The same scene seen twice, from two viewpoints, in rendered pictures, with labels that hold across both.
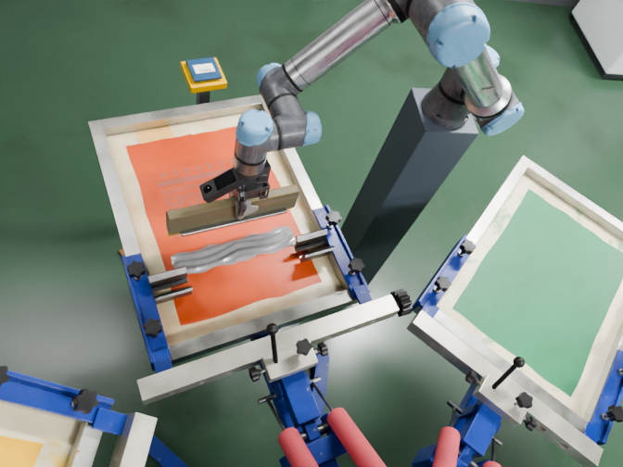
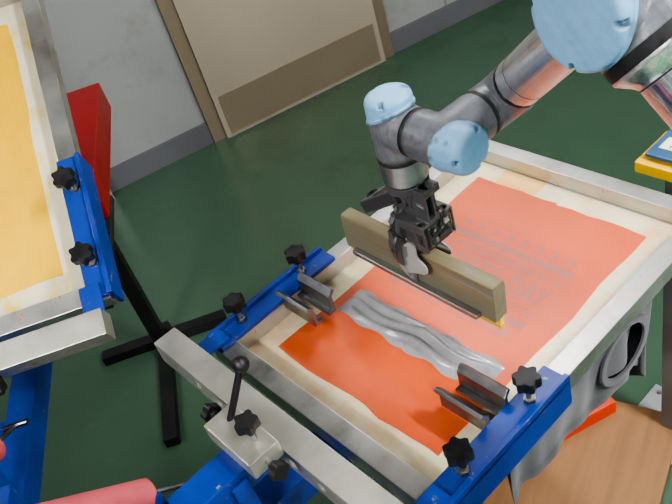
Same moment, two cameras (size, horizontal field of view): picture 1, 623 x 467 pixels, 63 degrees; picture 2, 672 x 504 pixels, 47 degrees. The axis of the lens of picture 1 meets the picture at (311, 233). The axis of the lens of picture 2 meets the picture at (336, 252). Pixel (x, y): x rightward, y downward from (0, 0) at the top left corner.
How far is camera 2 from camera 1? 1.16 m
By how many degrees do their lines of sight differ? 63
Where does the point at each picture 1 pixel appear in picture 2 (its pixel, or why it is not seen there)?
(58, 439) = (72, 284)
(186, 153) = (521, 217)
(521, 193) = not seen: outside the picture
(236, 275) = (377, 357)
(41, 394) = (85, 231)
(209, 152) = (546, 232)
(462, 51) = (572, 30)
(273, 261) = (427, 381)
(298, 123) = (433, 124)
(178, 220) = (349, 223)
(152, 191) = not seen: hidden behind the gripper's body
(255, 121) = (383, 93)
